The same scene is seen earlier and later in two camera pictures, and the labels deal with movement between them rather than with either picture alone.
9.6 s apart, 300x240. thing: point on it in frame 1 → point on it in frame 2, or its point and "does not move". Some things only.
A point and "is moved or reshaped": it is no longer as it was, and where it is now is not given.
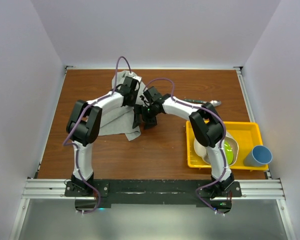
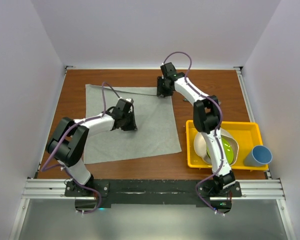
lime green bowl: (229, 151) does not move
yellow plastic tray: (246, 134) does not move
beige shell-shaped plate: (201, 150) does not move
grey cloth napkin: (120, 121) is moved or reshaped
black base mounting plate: (153, 192) does not move
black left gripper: (131, 103) → (132, 126)
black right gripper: (149, 122) → (160, 90)
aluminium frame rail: (36, 189) does not move
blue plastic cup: (260, 155) does not move
